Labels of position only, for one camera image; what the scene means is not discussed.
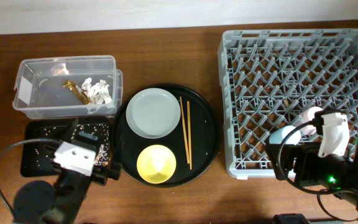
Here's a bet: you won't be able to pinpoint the round black tray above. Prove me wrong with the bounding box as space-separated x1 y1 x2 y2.
109 83 220 188

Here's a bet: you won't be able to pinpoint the black rectangular tray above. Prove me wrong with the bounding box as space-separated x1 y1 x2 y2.
21 116 110 177

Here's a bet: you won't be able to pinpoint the gold snack wrapper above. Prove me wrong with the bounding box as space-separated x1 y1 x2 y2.
63 80 90 105

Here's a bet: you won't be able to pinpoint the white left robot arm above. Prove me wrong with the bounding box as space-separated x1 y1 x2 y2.
11 116 124 223

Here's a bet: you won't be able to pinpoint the food scraps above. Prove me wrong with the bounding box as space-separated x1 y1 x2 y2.
94 144 109 167

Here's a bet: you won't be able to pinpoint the grey dishwasher rack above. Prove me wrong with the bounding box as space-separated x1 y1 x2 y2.
218 29 358 179

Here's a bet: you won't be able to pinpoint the white tissue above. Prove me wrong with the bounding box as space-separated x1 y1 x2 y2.
81 78 112 105

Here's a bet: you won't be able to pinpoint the light blue cup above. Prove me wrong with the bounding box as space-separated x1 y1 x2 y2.
268 126 301 145

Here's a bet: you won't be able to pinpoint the clear plastic bin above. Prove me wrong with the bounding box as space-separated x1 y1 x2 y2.
12 55 123 119

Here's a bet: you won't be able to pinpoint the pink cup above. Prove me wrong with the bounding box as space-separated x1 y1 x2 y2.
298 106 323 136

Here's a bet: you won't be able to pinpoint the grey plate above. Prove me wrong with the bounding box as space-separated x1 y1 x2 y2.
126 88 180 139

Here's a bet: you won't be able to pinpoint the yellow bowl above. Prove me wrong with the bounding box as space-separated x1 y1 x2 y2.
136 144 177 184

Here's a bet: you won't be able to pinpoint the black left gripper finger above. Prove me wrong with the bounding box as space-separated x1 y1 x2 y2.
110 136 124 180
61 119 78 142

